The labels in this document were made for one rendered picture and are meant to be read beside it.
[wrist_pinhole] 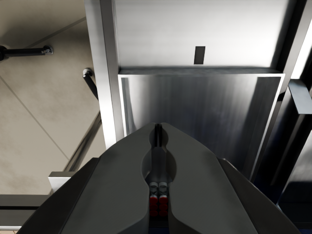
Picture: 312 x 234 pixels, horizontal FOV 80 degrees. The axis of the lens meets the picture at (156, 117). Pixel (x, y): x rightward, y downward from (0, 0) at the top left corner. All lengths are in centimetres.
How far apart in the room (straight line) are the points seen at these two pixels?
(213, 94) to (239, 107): 6
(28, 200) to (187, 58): 56
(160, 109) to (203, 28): 15
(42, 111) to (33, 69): 31
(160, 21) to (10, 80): 136
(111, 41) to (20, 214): 50
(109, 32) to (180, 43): 11
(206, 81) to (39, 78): 126
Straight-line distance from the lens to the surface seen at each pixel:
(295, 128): 44
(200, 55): 34
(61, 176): 53
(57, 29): 134
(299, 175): 57
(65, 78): 140
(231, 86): 37
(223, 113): 38
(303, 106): 39
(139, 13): 33
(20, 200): 68
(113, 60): 32
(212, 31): 34
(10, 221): 64
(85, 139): 90
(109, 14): 31
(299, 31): 37
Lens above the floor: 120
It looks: 62 degrees down
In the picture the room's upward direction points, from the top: 179 degrees counter-clockwise
